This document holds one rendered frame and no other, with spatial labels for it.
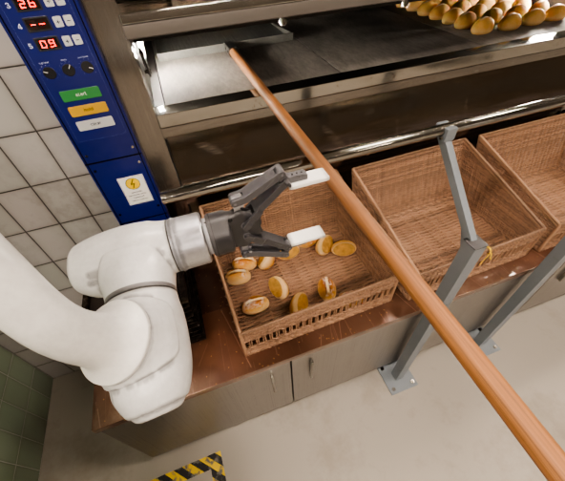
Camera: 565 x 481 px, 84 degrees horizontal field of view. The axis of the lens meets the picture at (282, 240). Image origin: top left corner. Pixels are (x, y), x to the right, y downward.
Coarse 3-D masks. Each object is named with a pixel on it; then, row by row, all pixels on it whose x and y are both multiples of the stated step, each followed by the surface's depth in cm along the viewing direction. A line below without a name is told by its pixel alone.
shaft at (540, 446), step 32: (288, 128) 77; (320, 160) 66; (352, 192) 59; (384, 256) 49; (416, 288) 44; (448, 320) 40; (480, 352) 38; (480, 384) 36; (512, 416) 33; (544, 448) 31
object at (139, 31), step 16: (320, 0) 71; (336, 0) 72; (352, 0) 73; (368, 0) 74; (384, 0) 75; (400, 0) 76; (192, 16) 65; (208, 16) 66; (224, 16) 67; (240, 16) 68; (256, 16) 69; (272, 16) 70; (288, 16) 71; (128, 32) 63; (144, 32) 64; (160, 32) 65; (176, 32) 66
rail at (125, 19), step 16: (224, 0) 66; (240, 0) 66; (256, 0) 67; (272, 0) 68; (288, 0) 69; (304, 0) 70; (128, 16) 62; (144, 16) 63; (160, 16) 64; (176, 16) 64
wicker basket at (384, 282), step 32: (288, 192) 121; (320, 192) 126; (288, 224) 129; (320, 224) 134; (352, 224) 124; (224, 256) 126; (320, 256) 128; (352, 256) 127; (224, 288) 98; (256, 288) 119; (352, 288) 117; (384, 288) 105; (256, 320) 110; (288, 320) 96; (320, 320) 105; (256, 352) 103
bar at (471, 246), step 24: (456, 120) 81; (480, 120) 82; (360, 144) 75; (384, 144) 76; (264, 168) 70; (288, 168) 71; (456, 168) 82; (168, 192) 66; (192, 192) 67; (456, 192) 82; (480, 240) 82; (456, 264) 88; (552, 264) 112; (456, 288) 94; (528, 288) 123; (504, 312) 138; (480, 336) 156; (408, 360) 132; (408, 384) 148
